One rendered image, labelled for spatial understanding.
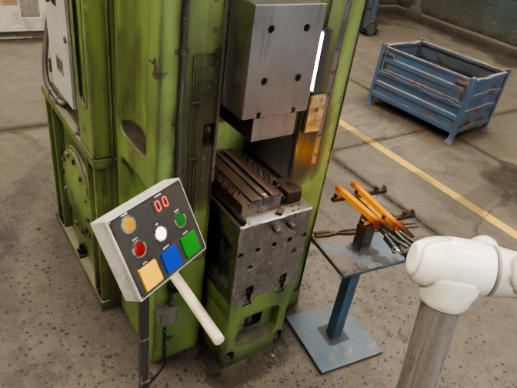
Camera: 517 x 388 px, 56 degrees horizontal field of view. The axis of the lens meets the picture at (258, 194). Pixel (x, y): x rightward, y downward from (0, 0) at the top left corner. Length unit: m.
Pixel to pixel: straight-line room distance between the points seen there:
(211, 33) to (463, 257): 1.07
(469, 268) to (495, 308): 2.26
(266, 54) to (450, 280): 0.94
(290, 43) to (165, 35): 0.42
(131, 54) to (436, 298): 1.43
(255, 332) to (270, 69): 1.40
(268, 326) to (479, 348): 1.27
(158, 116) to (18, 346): 1.52
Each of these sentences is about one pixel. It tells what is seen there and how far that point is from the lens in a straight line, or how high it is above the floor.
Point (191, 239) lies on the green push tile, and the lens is 1.72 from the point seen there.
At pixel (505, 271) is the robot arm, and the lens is 1.32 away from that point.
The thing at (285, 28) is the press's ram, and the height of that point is 1.68.
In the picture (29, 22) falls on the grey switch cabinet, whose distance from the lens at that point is 7.03.
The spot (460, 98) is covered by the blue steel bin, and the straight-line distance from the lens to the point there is 5.42.
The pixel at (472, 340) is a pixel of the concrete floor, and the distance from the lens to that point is 3.23.
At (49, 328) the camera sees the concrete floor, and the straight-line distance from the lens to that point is 2.86.
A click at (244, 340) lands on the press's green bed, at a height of 0.15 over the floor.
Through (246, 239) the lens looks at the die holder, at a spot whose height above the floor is 0.85.
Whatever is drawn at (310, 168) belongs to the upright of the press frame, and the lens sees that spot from 2.34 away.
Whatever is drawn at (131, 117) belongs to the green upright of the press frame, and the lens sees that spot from 2.16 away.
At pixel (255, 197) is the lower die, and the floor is 0.99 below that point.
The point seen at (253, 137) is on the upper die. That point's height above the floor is 1.29.
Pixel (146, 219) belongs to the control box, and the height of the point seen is 1.15.
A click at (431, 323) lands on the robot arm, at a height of 1.21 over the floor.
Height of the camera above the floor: 2.11
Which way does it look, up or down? 33 degrees down
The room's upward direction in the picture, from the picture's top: 9 degrees clockwise
